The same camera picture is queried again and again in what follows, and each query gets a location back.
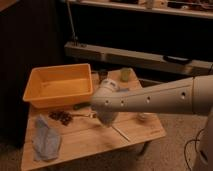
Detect grey metal shelf rail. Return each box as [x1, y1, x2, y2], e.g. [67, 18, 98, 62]
[64, 42, 213, 80]

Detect dark small cup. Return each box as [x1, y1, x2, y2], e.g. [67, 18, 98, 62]
[98, 69, 108, 80]

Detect wooden table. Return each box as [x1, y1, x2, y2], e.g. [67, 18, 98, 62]
[21, 73, 166, 171]

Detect green chili pepper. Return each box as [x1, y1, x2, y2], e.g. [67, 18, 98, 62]
[73, 102, 90, 110]

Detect blue grey cloth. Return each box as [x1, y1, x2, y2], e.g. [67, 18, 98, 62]
[32, 115, 62, 161]

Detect metal spoon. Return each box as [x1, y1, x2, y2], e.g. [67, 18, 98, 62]
[70, 114, 97, 118]

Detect white small bowl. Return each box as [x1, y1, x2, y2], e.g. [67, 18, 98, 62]
[137, 113, 152, 122]

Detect black remote on shelf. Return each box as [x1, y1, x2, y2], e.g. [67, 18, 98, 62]
[163, 56, 192, 65]

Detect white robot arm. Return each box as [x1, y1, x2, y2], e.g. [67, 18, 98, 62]
[91, 75, 213, 171]

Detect dark grape bunch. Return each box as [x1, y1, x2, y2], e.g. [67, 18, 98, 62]
[49, 111, 72, 126]

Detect orange plastic tray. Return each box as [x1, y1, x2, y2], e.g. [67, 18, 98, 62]
[23, 63, 93, 108]

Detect green small cup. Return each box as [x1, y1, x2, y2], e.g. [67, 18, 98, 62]
[120, 68, 130, 82]

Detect black floor cables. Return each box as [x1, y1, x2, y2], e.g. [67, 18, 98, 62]
[183, 128, 205, 171]

